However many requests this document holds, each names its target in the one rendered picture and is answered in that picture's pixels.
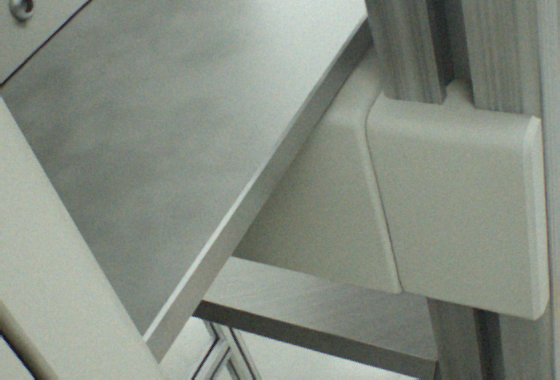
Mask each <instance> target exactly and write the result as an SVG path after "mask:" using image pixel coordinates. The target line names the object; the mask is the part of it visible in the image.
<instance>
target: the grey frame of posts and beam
mask: <svg viewBox="0 0 560 380"><path fill-rule="evenodd" d="M365 5H366V10H367V14H368V19H369V23H370V28H371V33H372V38H373V39H372V40H371V41H370V43H369V44H368V46H367V47H366V49H365V50H364V52H363V53H362V55H361V56H360V58H359V59H358V61H357V63H356V64H355V66H354V67H353V68H352V69H351V71H350V74H349V75H348V77H347V78H346V80H345V81H344V83H343V84H342V86H341V88H340V89H339V91H338V92H337V94H336V95H335V97H334V98H333V100H332V101H331V102H330V103H329V105H328V106H327V108H326V109H325V111H324V113H323V114H322V116H321V117H320V119H319V120H318V122H317V123H316V125H315V126H314V129H313V131H312V132H311V134H310V135H309V137H308V139H307V140H306V142H305V143H304V144H303V145H302V147H301V148H300V150H299V151H298V153H297V154H296V156H295V157H294V159H293V161H292V162H291V164H290V165H289V167H288V168H287V170H286V171H285V173H284V174H283V176H282V177H281V179H280V180H279V182H278V183H277V185H276V187H275V188H274V190H273V191H272V193H270V195H269V196H268V198H267V201H266V202H265V204H264V205H263V207H262V208H261V210H260V212H259V213H258V215H257V216H256V218H255V219H254V221H253V222H252V224H251V225H250V227H249V228H248V230H247V231H246V233H245V234H244V236H243V238H241V240H240V241H239V243H238V244H237V246H236V247H235V249H234V250H233V252H232V253H231V255H230V256H231V257H235V258H239V259H244V260H248V261H252V262H257V263H261V264H265V265H269V266H273V267H277V268H282V269H286V270H290V271H295V272H299V273H303V274H308V275H311V276H320V277H324V278H328V279H333V280H337V281H341V282H346V283H349V284H353V285H358V286H362V287H366V288H371V289H375V290H379V291H383V292H387V293H391V294H400V293H401V292H402V291H403V290H404V292H405V293H410V294H418V295H422V296H426V299H427V303H428V308H429V313H430V317H431V321H430V322H431V326H432V331H433V336H434V340H435V345H436V349H437V354H438V359H439V363H440V368H441V377H442V380H560V72H559V39H558V12H557V7H556V0H365ZM202 322H203V324H204V326H205V328H206V330H207V331H208V333H209V335H210V336H213V337H216V338H217V341H219V339H223V340H226V341H228V343H229V345H230V346H229V348H231V350H232V352H233V354H232V356H231V357H230V358H229V360H228V362H227V363H226V365H225V366H226V368H227V370H228V372H229V374H230V376H231V378H232V379H233V380H263V379H262V377H261V375H260V373H259V371H258V369H257V366H256V364H255V362H254V360H253V359H252V357H251V354H250V352H249V350H248V348H247V346H246V343H245V341H244V339H243V337H242V335H241V334H240V331H239V330H236V329H233V328H230V327H226V326H223V325H219V324H216V323H212V322H208V321H205V320H202Z"/></svg>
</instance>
